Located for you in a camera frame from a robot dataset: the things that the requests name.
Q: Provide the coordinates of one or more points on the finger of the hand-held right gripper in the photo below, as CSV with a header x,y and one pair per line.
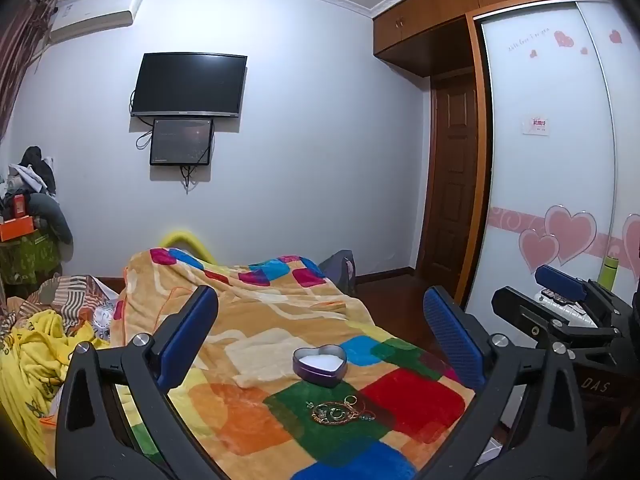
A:
x,y
560,282
520,310

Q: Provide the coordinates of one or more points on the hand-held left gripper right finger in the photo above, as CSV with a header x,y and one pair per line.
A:
x,y
450,330

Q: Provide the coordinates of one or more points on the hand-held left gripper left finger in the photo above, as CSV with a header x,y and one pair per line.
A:
x,y
190,330

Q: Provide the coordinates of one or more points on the purple heart-shaped tin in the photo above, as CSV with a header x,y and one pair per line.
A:
x,y
320,366

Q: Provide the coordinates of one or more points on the green bottle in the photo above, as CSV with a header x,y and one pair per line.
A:
x,y
609,275

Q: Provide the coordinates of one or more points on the colourful patchwork blanket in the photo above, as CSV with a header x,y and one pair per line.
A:
x,y
260,310

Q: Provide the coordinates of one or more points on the yellow foam tube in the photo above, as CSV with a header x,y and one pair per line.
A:
x,y
187,239

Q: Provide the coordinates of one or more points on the white heart-decal wardrobe door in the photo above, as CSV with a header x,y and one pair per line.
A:
x,y
545,185

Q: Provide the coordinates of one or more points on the striped cloth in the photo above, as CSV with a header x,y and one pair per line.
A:
x,y
65,292

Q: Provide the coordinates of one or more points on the wooden door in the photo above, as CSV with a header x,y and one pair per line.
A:
x,y
452,175

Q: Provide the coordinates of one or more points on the white paper label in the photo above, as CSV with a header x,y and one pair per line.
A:
x,y
535,126

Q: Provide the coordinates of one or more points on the yellow printed blanket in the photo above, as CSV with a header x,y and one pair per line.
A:
x,y
30,360

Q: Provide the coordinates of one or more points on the green patterned bag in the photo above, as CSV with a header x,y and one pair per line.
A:
x,y
27,260

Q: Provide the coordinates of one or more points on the pile of clothes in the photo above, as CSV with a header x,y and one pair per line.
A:
x,y
45,200

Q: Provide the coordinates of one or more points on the orange box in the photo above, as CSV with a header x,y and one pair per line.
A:
x,y
17,229

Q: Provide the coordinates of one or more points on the small red box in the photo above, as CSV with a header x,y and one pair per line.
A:
x,y
19,206

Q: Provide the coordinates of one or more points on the wooden overhead cabinet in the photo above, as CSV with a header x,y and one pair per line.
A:
x,y
425,15

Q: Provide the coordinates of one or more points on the striped red curtain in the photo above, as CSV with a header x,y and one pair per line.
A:
x,y
20,50

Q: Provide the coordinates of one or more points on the white air conditioner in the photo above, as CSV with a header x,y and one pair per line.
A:
x,y
90,12

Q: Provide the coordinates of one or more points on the small black wall monitor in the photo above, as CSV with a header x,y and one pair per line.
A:
x,y
181,141

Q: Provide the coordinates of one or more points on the black wall television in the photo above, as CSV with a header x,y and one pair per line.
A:
x,y
189,84

